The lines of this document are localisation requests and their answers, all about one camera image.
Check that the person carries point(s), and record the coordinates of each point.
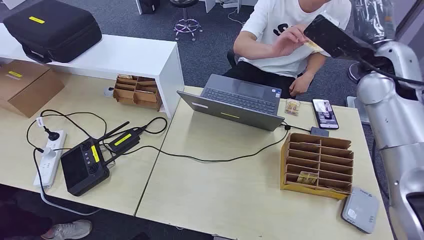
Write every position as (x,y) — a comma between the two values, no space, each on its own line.
(275,20)

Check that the dark trouser leg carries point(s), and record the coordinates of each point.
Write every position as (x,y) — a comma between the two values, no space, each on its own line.
(20,218)

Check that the person's left forearm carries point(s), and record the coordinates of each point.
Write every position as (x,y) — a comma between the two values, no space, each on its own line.
(314,66)

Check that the chrome stool base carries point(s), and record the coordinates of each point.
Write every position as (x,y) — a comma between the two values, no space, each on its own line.
(187,24)

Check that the person's left hand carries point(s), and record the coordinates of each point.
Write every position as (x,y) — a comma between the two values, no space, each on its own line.
(299,85)

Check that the black office chair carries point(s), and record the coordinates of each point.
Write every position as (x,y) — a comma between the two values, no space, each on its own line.
(231,58)

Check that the white power strip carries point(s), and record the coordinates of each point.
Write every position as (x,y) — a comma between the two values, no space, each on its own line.
(49,165)

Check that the chrome stanchion pole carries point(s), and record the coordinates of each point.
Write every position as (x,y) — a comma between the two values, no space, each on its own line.
(353,73)

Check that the large cardboard card organizer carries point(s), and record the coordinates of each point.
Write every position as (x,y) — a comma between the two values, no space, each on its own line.
(298,190)

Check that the white plug adapter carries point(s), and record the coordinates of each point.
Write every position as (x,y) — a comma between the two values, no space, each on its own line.
(48,152)

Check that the person's right hand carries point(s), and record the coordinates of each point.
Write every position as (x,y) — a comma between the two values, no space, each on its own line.
(290,41)

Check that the person's right forearm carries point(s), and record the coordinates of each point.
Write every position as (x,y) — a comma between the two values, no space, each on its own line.
(253,46)

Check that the black controller with antennas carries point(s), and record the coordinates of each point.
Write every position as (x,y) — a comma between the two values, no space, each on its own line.
(82,169)

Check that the grey laptop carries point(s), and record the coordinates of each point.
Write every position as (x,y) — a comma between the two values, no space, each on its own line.
(238,99)

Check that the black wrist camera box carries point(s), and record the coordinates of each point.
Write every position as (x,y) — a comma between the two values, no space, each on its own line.
(334,38)

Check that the black box on floor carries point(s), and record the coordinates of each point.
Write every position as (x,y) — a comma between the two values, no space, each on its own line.
(149,6)

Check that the small grey adapter hub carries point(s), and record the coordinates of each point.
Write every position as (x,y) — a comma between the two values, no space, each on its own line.
(319,132)

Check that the robot right arm silver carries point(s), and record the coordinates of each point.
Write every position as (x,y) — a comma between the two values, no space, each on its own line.
(394,126)

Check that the small cardboard divider organizer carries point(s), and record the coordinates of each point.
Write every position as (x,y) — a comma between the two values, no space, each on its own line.
(136,94)

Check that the grey kiosk stand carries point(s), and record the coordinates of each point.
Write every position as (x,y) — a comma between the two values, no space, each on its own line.
(356,106)

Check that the brown cardboard box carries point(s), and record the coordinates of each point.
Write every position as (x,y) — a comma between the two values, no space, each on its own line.
(26,87)

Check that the gold card in organizer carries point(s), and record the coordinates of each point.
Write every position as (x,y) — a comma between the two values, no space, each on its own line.
(307,178)

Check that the gold patterned card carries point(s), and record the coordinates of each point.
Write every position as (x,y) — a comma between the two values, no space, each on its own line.
(292,107)

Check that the black carrying case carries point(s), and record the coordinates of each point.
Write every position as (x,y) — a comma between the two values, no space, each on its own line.
(56,31)

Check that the white sneaker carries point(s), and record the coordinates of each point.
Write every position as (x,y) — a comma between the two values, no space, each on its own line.
(68,230)

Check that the black power brick yellow label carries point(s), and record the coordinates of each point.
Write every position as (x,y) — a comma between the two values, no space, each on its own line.
(124,140)

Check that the gold ID card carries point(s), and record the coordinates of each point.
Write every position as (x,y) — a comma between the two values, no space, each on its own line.
(313,46)

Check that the robot right hand grey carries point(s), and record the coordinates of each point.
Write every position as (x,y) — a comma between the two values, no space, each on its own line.
(374,20)

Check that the white desk shelf riser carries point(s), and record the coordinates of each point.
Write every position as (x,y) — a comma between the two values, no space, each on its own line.
(126,54)

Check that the black smartphone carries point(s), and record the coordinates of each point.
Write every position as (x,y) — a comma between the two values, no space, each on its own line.
(325,113)

